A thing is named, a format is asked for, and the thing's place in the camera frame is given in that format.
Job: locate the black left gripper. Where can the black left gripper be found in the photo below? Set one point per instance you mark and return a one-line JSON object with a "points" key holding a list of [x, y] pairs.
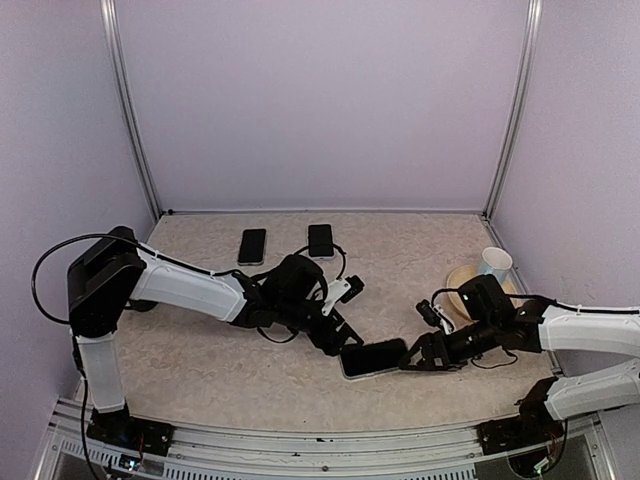
{"points": [[321, 339]]}

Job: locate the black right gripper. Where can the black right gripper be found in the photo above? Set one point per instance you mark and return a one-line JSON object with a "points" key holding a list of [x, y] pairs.
{"points": [[428, 363]]}

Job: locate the clear case horizontal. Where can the clear case horizontal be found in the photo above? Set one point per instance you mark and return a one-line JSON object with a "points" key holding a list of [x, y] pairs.
{"points": [[370, 375]]}

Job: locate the lavender phone case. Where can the lavender phone case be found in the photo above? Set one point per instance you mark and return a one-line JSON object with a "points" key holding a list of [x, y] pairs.
{"points": [[307, 242]]}

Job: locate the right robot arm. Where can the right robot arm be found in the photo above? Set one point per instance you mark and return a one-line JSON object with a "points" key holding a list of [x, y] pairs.
{"points": [[539, 325]]}

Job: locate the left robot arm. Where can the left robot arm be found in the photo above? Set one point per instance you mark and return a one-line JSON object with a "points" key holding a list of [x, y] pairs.
{"points": [[119, 271]]}

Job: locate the beige round plate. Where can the beige round plate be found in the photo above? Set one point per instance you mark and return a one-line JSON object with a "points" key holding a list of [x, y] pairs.
{"points": [[460, 276]]}

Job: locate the light blue cup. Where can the light blue cup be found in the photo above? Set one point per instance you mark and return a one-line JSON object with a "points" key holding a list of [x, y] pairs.
{"points": [[496, 262]]}

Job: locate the dark green mug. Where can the dark green mug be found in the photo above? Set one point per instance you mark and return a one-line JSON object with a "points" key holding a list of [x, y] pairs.
{"points": [[140, 305]]}

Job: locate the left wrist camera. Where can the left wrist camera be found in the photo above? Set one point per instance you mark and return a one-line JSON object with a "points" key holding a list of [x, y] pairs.
{"points": [[342, 290]]}

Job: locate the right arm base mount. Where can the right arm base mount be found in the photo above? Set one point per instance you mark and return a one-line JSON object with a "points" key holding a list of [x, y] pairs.
{"points": [[531, 426]]}

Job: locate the front aluminium rail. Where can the front aluminium rail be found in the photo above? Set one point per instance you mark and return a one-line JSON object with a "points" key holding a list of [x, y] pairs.
{"points": [[199, 452]]}

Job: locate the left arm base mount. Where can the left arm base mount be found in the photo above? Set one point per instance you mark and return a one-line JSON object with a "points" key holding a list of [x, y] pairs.
{"points": [[121, 429]]}

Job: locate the right aluminium frame post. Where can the right aluminium frame post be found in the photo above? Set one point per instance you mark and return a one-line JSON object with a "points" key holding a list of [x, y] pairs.
{"points": [[525, 67]]}

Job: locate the aluminium frame post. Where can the aluminium frame post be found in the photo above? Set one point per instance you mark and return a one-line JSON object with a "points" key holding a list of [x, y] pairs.
{"points": [[116, 52], [525, 67]]}

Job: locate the left aluminium frame post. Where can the left aluminium frame post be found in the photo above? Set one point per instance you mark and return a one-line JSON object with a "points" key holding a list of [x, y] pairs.
{"points": [[116, 52]]}

